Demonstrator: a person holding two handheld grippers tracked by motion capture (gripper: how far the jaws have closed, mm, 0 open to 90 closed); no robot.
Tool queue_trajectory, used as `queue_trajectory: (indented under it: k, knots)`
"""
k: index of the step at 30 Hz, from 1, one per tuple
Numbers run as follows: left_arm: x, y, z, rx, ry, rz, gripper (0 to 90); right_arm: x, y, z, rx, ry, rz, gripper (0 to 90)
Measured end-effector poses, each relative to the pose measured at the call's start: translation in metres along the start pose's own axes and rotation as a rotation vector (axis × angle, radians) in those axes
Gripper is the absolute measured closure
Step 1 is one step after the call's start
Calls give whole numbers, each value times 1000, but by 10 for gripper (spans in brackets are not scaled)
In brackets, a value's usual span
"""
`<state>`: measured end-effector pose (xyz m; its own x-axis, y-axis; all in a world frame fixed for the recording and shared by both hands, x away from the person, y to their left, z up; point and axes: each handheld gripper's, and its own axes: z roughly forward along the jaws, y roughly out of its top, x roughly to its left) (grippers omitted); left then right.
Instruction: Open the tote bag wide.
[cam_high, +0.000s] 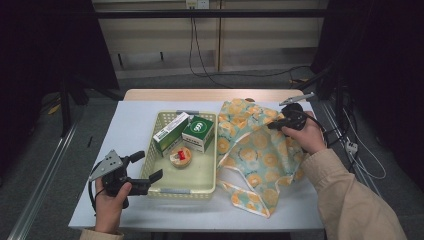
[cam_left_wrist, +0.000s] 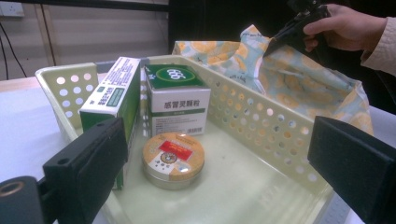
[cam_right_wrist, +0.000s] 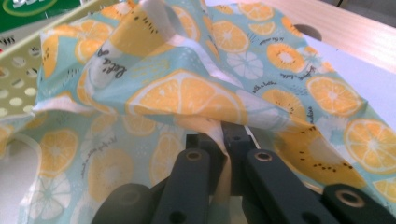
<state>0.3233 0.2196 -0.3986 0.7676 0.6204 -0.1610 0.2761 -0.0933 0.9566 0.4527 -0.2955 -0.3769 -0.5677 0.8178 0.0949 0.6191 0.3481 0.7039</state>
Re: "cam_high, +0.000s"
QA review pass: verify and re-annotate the black power cable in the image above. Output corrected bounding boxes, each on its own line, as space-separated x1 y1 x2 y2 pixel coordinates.
188 8 234 89
192 8 313 80

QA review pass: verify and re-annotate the white wall socket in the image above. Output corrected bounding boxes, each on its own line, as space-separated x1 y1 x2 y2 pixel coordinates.
185 0 211 10

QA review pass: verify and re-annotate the white table mat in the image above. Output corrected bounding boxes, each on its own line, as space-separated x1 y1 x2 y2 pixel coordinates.
68 99 325 232

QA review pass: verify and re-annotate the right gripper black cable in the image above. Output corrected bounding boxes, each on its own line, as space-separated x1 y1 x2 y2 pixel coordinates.
298 109 331 145

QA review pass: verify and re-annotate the white power strip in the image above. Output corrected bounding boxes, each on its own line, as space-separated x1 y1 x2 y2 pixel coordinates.
345 140 360 155

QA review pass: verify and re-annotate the fruit print cloth bag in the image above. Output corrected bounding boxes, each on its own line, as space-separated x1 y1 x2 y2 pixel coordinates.
216 97 306 219

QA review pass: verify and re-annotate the square green box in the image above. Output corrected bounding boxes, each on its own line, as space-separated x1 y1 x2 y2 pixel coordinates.
181 115 216 154

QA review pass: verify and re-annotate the long white and green box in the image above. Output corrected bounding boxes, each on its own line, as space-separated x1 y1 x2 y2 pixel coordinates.
152 111 191 158

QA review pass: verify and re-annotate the person's right hand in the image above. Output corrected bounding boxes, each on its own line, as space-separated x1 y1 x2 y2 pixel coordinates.
282 111 328 156

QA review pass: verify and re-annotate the metal floor rail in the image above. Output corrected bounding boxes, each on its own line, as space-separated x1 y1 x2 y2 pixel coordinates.
6 122 82 240

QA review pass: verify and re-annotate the person's left hand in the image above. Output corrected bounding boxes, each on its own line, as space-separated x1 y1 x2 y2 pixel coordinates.
94 178 133 234

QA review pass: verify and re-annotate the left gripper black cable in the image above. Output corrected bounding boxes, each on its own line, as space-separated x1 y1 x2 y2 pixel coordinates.
87 162 102 214

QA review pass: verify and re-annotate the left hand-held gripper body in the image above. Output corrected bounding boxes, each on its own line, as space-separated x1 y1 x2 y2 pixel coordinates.
88 149 151 198

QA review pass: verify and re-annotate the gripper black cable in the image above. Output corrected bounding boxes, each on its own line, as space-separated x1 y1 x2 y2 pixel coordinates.
298 109 331 145
87 162 102 214

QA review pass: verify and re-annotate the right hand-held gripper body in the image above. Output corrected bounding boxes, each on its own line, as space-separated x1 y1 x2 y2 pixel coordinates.
278 92 316 132

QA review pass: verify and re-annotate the white floor cable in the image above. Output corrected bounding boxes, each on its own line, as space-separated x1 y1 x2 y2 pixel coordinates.
342 108 388 181

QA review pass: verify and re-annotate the black horizontal bar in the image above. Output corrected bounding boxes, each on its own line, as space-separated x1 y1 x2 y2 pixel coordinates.
94 9 327 19

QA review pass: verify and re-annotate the cream perforated plastic basket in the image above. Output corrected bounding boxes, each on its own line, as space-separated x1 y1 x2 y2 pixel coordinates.
139 110 219 200

